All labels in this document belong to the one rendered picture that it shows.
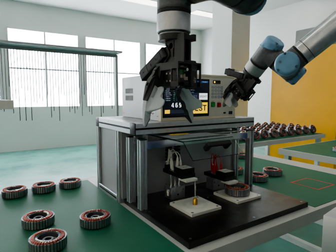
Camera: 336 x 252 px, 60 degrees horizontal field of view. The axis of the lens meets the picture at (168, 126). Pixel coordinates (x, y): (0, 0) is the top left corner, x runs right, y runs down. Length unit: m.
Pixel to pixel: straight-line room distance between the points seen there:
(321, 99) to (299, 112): 0.39
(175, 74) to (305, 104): 4.36
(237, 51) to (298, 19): 2.40
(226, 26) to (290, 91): 1.56
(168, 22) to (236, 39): 4.74
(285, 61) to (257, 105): 6.86
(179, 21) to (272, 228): 0.82
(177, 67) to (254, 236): 0.71
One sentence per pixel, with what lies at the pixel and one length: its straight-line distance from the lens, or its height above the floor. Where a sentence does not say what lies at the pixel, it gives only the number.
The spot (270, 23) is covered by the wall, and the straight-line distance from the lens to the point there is 7.85.
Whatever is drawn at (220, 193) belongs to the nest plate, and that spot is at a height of 0.78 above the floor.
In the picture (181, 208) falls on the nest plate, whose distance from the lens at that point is 1.19.
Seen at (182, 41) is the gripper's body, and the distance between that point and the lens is 0.63.
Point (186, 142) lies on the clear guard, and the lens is 1.01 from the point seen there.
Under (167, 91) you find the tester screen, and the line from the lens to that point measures 1.23.
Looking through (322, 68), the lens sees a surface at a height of 1.63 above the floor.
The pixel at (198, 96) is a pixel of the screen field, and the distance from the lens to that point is 1.33.
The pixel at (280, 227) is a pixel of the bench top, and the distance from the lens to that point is 1.22.
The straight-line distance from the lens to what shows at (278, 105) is 5.18.
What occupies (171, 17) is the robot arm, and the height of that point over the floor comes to 1.38.
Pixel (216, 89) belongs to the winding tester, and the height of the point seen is 1.25.
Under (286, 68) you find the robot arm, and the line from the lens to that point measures 1.00.
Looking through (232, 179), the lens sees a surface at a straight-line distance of 1.41.
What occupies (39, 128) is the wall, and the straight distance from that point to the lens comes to 7.44.
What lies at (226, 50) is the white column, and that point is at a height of 2.03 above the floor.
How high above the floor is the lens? 1.22
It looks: 6 degrees down
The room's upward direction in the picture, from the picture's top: straight up
